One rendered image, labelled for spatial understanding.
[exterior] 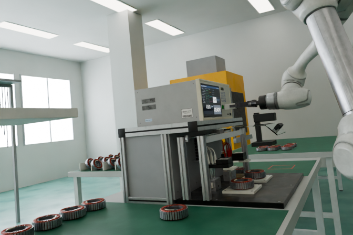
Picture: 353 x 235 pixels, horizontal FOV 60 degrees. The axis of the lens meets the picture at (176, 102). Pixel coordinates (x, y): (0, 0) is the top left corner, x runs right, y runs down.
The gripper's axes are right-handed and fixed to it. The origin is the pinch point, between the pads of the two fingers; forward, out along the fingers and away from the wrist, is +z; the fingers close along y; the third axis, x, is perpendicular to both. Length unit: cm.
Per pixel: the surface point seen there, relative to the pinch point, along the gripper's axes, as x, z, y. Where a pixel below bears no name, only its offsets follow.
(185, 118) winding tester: -4.6, 13.6, -28.8
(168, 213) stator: -40, 7, -64
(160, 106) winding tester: 2.8, 27.5, -28.9
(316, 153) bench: -44, -28, 136
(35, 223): -40, 53, -86
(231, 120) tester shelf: -8.1, 1.5, 4.3
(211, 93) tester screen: 7.1, 4.3, -15.1
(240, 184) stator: -37.2, -9.8, -26.1
